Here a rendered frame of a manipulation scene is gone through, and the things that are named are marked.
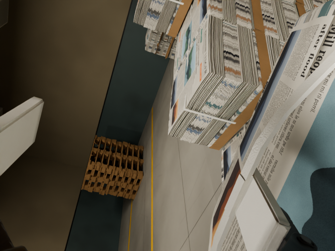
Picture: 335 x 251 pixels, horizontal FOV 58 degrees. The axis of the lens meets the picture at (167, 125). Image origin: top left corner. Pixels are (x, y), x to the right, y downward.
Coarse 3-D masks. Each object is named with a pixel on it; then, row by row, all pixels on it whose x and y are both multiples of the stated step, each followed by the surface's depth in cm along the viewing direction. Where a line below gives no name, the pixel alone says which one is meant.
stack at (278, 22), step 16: (272, 0) 126; (288, 0) 129; (272, 16) 118; (288, 16) 122; (272, 32) 112; (288, 32) 116; (272, 48) 106; (272, 64) 101; (240, 128) 111; (224, 160) 116; (224, 176) 112
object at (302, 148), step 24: (312, 72) 22; (312, 96) 21; (288, 120) 24; (312, 120) 21; (288, 144) 23; (312, 144) 20; (288, 168) 22; (312, 168) 20; (288, 192) 22; (312, 192) 19; (312, 216) 19; (240, 240) 26; (312, 240) 18
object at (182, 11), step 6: (186, 0) 134; (300, 0) 132; (180, 6) 136; (186, 6) 136; (180, 12) 139; (186, 12) 139; (174, 18) 141; (180, 18) 141; (174, 24) 144; (180, 24) 144; (174, 30) 147; (174, 36) 150
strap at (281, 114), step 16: (320, 80) 17; (304, 96) 18; (288, 112) 18; (272, 128) 18; (256, 144) 19; (256, 160) 19; (240, 176) 20; (240, 192) 19; (224, 208) 21; (224, 224) 20
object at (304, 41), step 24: (312, 24) 26; (288, 48) 33; (312, 48) 24; (288, 72) 29; (264, 96) 37; (288, 96) 25; (264, 120) 32; (240, 144) 41; (240, 168) 35; (264, 168) 26; (216, 216) 38
